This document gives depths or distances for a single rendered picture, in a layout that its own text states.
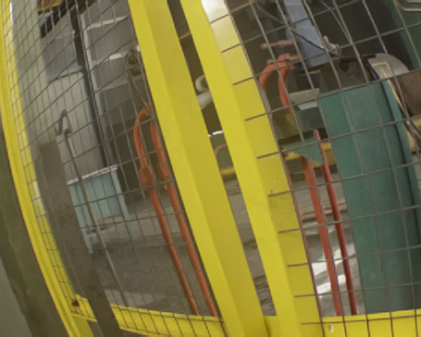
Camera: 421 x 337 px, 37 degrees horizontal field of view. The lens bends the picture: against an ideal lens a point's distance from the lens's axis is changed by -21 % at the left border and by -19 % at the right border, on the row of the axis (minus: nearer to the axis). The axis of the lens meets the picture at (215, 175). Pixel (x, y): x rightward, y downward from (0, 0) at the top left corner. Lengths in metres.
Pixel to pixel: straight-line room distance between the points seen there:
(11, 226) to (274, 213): 1.32
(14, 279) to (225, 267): 1.17
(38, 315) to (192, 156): 1.21
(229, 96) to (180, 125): 0.15
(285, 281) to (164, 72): 0.37
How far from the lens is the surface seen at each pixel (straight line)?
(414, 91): 9.11
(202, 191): 1.14
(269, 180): 1.01
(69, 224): 1.20
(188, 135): 1.14
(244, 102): 1.01
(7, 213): 2.20
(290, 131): 1.84
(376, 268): 1.85
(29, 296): 2.21
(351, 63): 1.90
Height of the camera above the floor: 0.73
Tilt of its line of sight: 2 degrees down
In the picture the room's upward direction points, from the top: 17 degrees counter-clockwise
